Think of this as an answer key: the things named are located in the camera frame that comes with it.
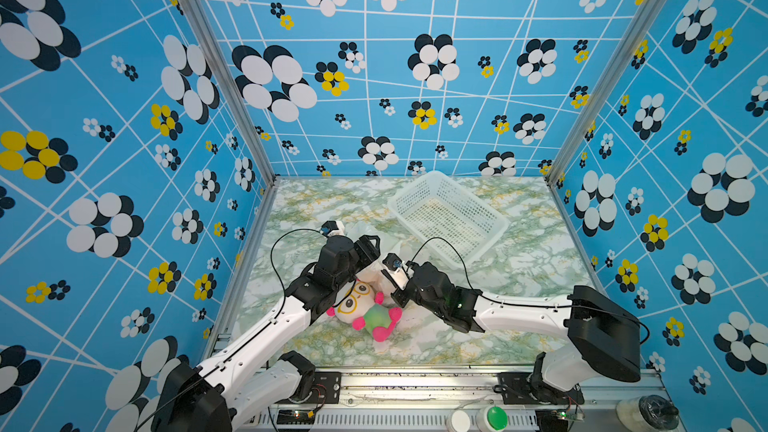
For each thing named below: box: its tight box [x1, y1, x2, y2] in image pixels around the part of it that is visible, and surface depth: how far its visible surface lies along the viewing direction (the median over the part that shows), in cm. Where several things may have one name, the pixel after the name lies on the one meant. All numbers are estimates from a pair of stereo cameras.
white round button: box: [451, 410, 471, 432], surface depth 65 cm
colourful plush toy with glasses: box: [326, 281, 402, 342], surface depth 82 cm
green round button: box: [487, 406, 509, 431], surface depth 63 cm
